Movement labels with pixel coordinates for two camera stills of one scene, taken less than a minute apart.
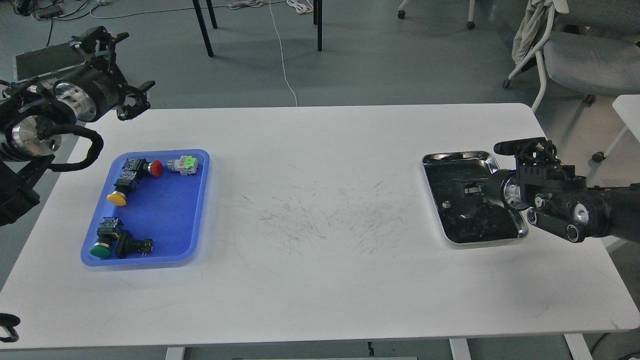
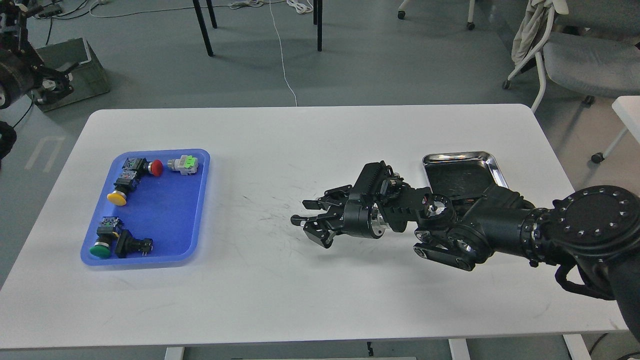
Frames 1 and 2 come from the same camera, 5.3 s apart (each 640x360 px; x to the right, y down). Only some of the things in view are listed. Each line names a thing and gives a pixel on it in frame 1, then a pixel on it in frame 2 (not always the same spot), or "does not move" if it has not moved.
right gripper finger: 473,188 -> 335,196
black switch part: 126,243 does not move
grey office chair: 584,64 does not move
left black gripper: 95,91 -> 19,72
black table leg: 203,25 does not move
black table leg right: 317,5 does not move
